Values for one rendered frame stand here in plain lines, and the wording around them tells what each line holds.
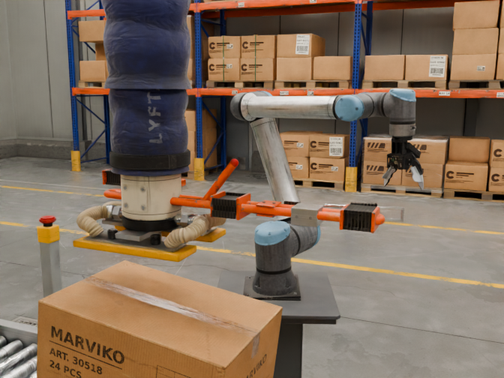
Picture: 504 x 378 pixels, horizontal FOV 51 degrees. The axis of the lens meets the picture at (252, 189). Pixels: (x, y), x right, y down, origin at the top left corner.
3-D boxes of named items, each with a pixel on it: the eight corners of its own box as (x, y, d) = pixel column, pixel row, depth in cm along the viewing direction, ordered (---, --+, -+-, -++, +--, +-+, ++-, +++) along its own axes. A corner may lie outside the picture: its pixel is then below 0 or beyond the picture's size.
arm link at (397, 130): (396, 121, 199) (421, 122, 192) (396, 134, 200) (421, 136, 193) (385, 124, 192) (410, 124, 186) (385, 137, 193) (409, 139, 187)
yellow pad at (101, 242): (72, 247, 148) (71, 229, 147) (95, 238, 157) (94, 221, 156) (178, 262, 135) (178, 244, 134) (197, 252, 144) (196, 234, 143)
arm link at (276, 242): (248, 266, 224) (246, 226, 220) (273, 255, 236) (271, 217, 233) (276, 274, 214) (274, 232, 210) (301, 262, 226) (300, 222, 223)
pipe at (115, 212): (76, 232, 149) (75, 213, 148) (128, 214, 172) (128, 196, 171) (182, 247, 136) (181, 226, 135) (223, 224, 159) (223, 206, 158)
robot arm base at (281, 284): (255, 277, 237) (254, 256, 235) (298, 278, 234) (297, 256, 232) (249, 295, 219) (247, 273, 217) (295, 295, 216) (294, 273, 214)
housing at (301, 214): (289, 224, 134) (290, 207, 133) (298, 218, 140) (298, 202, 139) (316, 227, 131) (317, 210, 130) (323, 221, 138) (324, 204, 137)
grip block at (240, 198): (208, 217, 141) (208, 196, 140) (224, 210, 150) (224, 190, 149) (237, 220, 138) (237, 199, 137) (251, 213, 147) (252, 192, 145)
